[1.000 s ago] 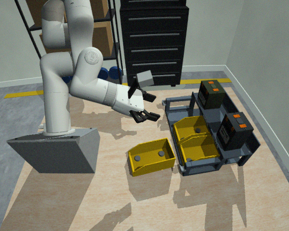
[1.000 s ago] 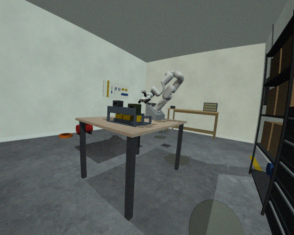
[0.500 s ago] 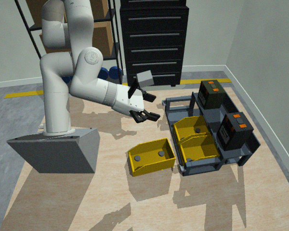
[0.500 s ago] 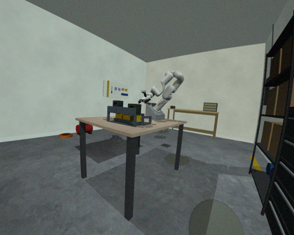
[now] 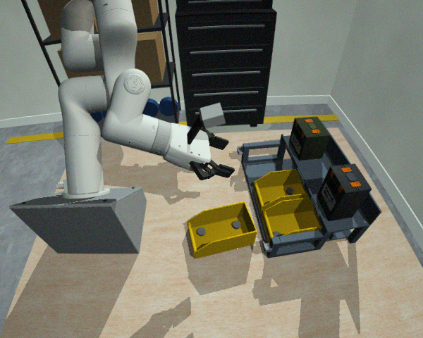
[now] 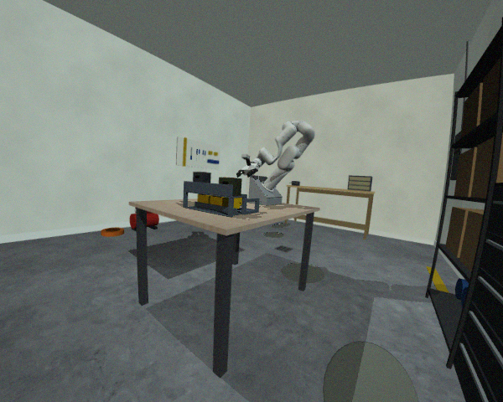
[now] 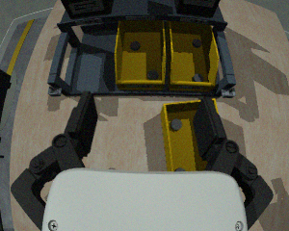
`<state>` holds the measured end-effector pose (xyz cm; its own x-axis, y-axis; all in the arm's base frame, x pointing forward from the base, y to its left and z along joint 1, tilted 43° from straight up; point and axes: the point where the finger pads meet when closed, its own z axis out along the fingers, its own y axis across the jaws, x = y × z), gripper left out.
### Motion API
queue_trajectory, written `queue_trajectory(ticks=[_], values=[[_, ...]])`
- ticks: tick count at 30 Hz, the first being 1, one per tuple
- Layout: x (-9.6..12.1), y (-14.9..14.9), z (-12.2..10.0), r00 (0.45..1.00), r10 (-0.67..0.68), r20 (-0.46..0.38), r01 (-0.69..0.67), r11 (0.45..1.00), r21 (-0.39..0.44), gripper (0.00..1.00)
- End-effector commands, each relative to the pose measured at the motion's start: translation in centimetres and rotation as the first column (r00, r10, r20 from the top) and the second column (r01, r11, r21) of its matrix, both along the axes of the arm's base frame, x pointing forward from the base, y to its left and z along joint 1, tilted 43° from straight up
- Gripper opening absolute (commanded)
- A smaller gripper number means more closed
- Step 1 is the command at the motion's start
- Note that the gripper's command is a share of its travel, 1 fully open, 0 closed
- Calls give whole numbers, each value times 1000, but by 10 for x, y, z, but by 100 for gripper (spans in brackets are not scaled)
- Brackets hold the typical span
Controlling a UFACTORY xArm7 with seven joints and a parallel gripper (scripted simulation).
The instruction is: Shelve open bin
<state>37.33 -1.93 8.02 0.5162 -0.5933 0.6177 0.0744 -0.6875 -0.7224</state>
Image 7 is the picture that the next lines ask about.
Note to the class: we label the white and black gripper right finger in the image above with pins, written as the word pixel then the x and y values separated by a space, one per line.
pixel 223 155

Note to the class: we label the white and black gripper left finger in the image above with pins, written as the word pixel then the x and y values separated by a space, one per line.
pixel 66 152

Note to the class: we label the dark grey bin shelf rack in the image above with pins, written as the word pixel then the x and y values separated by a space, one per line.
pixel 91 64

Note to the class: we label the dark green case with orange latches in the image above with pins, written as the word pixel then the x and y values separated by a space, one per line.
pixel 81 8

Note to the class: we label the yellow bin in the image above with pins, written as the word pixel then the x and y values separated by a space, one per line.
pixel 184 60
pixel 181 143
pixel 131 66

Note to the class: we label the black case with orange latches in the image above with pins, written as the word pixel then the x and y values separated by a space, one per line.
pixel 197 7

